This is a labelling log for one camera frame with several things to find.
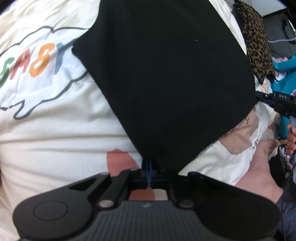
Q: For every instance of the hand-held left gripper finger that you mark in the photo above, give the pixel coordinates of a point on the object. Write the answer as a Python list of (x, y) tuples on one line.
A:
[(146, 176), (151, 176)]

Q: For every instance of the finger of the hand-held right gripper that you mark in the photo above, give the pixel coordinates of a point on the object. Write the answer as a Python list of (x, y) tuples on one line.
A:
[(282, 99), (277, 108)]

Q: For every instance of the black bear print shorts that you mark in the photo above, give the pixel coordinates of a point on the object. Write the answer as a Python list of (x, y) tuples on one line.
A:
[(173, 81)]

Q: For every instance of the person's right hand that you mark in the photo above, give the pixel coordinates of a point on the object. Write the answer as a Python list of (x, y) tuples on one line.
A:
[(291, 143)]

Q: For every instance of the teal patterned blanket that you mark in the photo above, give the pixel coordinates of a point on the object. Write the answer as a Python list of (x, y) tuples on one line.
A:
[(286, 81)]

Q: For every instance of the leopard print folded cloth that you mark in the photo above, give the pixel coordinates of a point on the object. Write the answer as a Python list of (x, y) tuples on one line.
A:
[(256, 46)]

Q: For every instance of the person's right foot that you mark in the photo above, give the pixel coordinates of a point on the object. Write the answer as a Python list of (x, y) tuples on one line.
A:
[(256, 176)]

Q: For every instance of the grey suitcase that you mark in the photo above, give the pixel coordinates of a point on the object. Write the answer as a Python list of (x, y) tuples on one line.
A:
[(279, 25)]

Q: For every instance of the grey pants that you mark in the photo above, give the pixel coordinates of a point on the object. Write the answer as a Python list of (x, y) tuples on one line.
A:
[(289, 220)]

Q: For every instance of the cream cartoon printed blanket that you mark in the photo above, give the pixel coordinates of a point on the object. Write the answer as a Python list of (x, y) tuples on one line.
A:
[(57, 139)]

